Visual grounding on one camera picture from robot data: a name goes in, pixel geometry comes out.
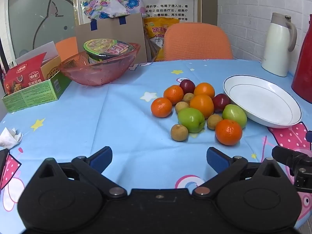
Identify dark red plum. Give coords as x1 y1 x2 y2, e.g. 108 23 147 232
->
212 93 231 114
180 79 196 94

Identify large smooth orange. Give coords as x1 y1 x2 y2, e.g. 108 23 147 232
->
190 94 215 119

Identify white paper sheet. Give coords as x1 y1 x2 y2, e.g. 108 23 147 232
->
15 41 59 65

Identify floral cloth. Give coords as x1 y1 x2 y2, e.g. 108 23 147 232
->
83 0 145 20

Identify wall poster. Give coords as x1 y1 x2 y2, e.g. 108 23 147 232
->
133 0 197 25

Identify green cardboard box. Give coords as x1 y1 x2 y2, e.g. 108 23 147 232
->
2 55 72 113

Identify red snack box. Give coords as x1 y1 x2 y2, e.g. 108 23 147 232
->
4 52 47 95

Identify blue printed tablecloth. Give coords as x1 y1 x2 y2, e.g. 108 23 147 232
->
0 58 312 234

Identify crumpled white tissue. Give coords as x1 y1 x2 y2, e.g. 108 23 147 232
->
0 127 23 150

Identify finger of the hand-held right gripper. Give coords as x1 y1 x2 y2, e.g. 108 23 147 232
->
271 145 307 168

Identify brown cardboard box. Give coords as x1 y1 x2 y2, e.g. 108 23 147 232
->
75 13 148 64

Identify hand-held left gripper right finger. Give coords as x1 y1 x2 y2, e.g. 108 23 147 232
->
192 147 285 198

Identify yellow plastic bag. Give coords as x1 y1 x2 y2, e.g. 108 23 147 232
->
144 17 173 62

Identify orange mesh chair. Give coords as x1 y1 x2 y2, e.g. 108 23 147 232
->
163 22 234 61

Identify white thermos jug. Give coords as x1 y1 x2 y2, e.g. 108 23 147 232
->
261 13 297 77

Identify green apple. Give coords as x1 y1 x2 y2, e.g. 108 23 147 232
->
177 107 206 133
222 104 248 129

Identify textured orange mandarin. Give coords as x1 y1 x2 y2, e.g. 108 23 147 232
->
215 119 243 146
151 97 173 118
163 85 184 105

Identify black flat object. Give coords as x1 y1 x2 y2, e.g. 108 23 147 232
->
0 149 10 176

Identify pink translucent plastic bowl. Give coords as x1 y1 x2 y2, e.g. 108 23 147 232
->
58 43 141 86

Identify white plate with blue rim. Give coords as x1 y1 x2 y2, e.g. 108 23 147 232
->
224 75 302 129

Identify instant noodle cup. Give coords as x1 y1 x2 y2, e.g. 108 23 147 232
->
83 38 136 65

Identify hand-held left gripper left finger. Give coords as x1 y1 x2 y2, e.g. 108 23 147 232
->
35 146 128 198

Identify red thermos jug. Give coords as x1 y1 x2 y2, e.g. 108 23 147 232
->
291 14 312 103

